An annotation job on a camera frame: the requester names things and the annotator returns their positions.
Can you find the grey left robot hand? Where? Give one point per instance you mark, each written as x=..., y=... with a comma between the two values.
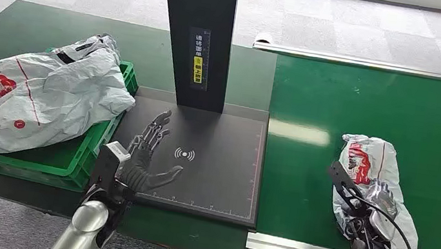
x=141, y=164

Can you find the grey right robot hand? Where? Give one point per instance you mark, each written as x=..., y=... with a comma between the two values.
x=382, y=202

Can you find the white mailer package red print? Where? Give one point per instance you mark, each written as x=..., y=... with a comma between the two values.
x=375, y=158

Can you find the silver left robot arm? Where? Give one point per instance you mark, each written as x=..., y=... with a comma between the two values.
x=85, y=225

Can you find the green conveyor belt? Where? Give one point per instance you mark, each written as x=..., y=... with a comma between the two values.
x=418, y=125

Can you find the large white plastic mailer package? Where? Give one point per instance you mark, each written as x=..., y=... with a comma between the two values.
x=57, y=92

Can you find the green plastic crate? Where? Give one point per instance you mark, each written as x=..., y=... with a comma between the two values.
x=69, y=158

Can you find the yellow black column label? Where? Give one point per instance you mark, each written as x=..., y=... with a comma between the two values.
x=198, y=60

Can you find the black scanner column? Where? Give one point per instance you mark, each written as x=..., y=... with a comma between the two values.
x=202, y=9

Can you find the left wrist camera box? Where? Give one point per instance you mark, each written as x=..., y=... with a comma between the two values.
x=108, y=161

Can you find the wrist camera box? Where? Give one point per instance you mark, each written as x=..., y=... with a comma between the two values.
x=340, y=177
x=108, y=161

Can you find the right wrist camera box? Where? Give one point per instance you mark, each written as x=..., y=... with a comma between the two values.
x=340, y=177

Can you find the black scanner base plate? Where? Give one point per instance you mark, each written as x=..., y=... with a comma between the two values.
x=217, y=175

